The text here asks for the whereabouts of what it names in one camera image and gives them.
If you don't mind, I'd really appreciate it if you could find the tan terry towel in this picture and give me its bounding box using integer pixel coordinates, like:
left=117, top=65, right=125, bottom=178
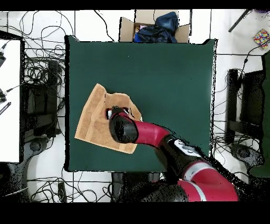
left=74, top=82, right=143, bottom=154

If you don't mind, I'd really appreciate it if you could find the black flat strip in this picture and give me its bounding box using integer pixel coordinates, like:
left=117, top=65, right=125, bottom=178
left=0, top=101, right=12, bottom=116

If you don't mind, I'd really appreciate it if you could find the dark green table cloth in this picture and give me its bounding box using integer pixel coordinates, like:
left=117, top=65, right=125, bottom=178
left=64, top=35, right=217, bottom=173
left=249, top=49, right=270, bottom=178

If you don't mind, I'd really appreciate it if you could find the brown cardboard box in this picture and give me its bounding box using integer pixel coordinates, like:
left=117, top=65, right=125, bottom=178
left=119, top=9, right=191, bottom=44

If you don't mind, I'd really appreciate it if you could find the dark blue clothes pile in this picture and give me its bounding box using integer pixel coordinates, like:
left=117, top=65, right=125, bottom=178
left=133, top=11, right=180, bottom=44

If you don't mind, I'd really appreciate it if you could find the white side table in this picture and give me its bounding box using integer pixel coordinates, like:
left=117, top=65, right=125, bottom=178
left=0, top=39, right=22, bottom=163

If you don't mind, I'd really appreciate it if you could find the black round floor base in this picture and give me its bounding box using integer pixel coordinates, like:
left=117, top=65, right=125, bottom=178
left=229, top=143, right=264, bottom=169

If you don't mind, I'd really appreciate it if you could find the black metal rod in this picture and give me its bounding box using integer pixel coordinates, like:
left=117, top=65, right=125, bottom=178
left=227, top=9, right=253, bottom=33

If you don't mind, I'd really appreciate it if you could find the colourful patterned cloth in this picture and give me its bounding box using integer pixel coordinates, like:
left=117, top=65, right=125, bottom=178
left=253, top=28, right=270, bottom=49

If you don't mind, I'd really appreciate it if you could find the black metal frame stand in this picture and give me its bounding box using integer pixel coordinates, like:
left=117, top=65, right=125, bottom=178
left=225, top=68, right=264, bottom=145
left=22, top=60, right=61, bottom=138

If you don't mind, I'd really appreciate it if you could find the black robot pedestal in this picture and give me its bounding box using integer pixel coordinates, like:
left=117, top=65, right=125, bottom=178
left=111, top=172, right=167, bottom=202

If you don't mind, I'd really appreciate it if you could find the black floor cable tangle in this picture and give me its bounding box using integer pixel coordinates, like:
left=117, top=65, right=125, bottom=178
left=8, top=10, right=74, bottom=138
left=211, top=118, right=262, bottom=148

